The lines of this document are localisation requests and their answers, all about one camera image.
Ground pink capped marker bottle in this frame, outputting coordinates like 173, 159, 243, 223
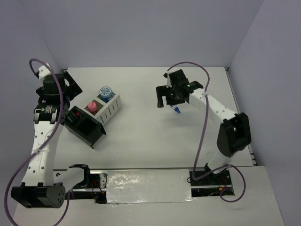
87, 101, 98, 113

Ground silver foil cover plate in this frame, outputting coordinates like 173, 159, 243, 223
106, 169, 193, 204

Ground blue capped pen pack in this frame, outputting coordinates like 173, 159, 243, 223
170, 105, 181, 114

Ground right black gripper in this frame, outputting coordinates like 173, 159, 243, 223
157, 84, 186, 107

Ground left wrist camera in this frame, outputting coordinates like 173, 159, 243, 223
34, 65, 52, 82

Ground white mesh organizer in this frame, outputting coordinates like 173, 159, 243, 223
83, 93, 122, 126

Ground black mesh organizer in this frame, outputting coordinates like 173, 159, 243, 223
64, 106, 106, 149

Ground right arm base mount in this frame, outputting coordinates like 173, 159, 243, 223
186, 169, 234, 197

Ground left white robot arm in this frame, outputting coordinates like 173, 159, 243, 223
11, 69, 92, 208

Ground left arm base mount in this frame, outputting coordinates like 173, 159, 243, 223
54, 164, 107, 204

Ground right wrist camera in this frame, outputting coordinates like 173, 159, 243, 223
163, 71, 172, 88

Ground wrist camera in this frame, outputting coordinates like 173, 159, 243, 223
163, 71, 172, 88
34, 65, 52, 82

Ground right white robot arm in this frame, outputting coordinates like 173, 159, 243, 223
156, 70, 252, 184

